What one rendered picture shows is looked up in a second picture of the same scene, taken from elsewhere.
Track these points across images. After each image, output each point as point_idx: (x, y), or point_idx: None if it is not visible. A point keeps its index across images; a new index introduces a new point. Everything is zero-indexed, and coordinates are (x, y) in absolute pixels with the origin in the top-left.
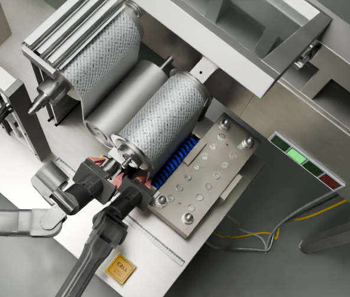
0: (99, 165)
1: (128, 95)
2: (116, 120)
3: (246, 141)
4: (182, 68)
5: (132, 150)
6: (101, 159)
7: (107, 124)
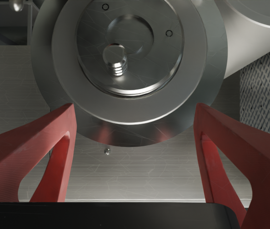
0: (206, 122)
1: (228, 68)
2: (233, 45)
3: (17, 3)
4: None
5: (124, 109)
6: (203, 191)
7: (258, 39)
